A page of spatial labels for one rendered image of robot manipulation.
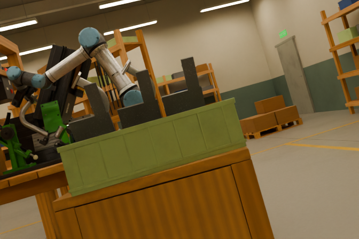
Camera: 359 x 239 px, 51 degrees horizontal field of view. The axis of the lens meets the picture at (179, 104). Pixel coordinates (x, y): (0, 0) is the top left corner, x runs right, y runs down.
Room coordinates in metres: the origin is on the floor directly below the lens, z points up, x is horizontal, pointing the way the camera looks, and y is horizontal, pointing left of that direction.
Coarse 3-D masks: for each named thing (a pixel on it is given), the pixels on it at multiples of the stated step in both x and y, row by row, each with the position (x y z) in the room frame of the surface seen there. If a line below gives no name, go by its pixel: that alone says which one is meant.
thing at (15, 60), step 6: (12, 54) 3.18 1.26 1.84; (18, 54) 3.23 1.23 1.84; (12, 60) 3.18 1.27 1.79; (18, 60) 3.19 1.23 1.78; (18, 66) 3.18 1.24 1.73; (24, 102) 3.18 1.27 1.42; (30, 108) 3.18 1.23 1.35; (0, 150) 2.29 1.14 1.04; (0, 156) 2.26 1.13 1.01; (0, 162) 2.24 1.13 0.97; (0, 168) 2.22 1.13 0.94; (0, 174) 2.19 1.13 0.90
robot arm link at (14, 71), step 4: (8, 68) 2.01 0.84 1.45; (12, 68) 2.01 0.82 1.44; (16, 68) 2.01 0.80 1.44; (8, 72) 2.00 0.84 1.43; (12, 72) 2.00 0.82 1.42; (16, 72) 2.00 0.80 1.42; (20, 72) 2.02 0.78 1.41; (8, 76) 2.00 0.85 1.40; (12, 76) 1.99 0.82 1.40; (16, 76) 2.00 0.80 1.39; (20, 76) 2.02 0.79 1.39; (12, 80) 2.02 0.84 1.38; (16, 80) 2.02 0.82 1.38; (20, 80) 2.10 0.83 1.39; (16, 84) 2.06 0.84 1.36; (20, 84) 2.08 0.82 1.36
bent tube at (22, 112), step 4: (28, 100) 2.32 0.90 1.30; (28, 104) 2.30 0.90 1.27; (24, 108) 2.29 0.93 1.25; (20, 112) 2.28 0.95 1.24; (24, 112) 2.29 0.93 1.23; (20, 116) 2.27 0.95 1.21; (24, 116) 2.28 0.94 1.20; (20, 120) 2.26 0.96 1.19; (24, 120) 2.26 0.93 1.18; (24, 124) 2.25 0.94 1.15; (28, 124) 2.25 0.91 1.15; (32, 124) 2.26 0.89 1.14; (32, 128) 2.25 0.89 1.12; (36, 128) 2.25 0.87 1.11; (40, 132) 2.24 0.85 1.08; (44, 132) 2.24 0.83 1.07; (48, 132) 2.25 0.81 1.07; (48, 136) 2.26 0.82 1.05
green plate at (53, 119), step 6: (48, 102) 2.48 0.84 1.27; (54, 102) 2.48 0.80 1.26; (42, 108) 2.47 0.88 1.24; (48, 108) 2.47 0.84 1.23; (54, 108) 2.47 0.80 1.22; (42, 114) 2.46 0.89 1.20; (48, 114) 2.46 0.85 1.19; (54, 114) 2.46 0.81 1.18; (48, 120) 2.45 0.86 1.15; (54, 120) 2.45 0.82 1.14; (60, 120) 2.45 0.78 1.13; (48, 126) 2.44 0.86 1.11; (54, 126) 2.44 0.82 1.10
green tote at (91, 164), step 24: (168, 120) 1.25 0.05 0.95; (192, 120) 1.26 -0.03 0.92; (216, 120) 1.26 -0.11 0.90; (72, 144) 1.23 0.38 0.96; (96, 144) 1.24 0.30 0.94; (120, 144) 1.25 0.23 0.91; (144, 144) 1.25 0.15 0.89; (168, 144) 1.25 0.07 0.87; (192, 144) 1.26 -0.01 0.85; (216, 144) 1.26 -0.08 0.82; (240, 144) 1.26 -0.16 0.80; (72, 168) 1.24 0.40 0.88; (96, 168) 1.24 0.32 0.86; (120, 168) 1.24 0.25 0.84; (144, 168) 1.24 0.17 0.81; (168, 168) 1.25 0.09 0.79; (72, 192) 1.24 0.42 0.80
